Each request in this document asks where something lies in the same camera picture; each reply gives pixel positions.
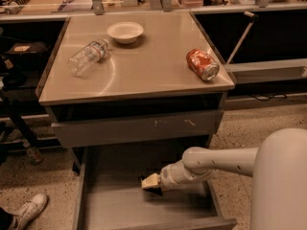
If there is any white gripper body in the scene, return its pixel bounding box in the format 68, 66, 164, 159
160, 160, 213, 191

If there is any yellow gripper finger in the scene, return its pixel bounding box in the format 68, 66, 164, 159
141, 173, 160, 190

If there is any black rxbar chocolate bar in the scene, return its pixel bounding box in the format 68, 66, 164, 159
140, 175, 163, 196

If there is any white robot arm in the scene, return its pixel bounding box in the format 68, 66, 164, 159
141, 128, 307, 230

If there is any open grey middle drawer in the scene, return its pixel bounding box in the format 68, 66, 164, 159
73, 140, 237, 230

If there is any grey top drawer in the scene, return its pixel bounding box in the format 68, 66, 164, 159
52, 109, 224, 148

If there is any grey drawer cabinet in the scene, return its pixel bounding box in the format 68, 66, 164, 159
36, 11, 234, 165

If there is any orange soda can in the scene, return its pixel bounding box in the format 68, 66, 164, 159
186, 49, 220, 81

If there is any clear plastic water bottle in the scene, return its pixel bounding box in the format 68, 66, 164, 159
67, 39, 108, 77

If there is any white bowl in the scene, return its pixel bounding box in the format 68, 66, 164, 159
107, 22, 144, 44

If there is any person's dark trouser leg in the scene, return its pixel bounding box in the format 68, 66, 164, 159
0, 208, 13, 230

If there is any black tripod stand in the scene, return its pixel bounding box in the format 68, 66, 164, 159
0, 92, 43, 164

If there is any black bag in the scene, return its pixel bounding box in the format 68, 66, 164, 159
5, 41, 49, 71

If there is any black floor cable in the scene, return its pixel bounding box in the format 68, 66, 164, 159
249, 93, 288, 102

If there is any white stick with black handle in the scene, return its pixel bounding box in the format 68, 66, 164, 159
226, 11, 259, 64

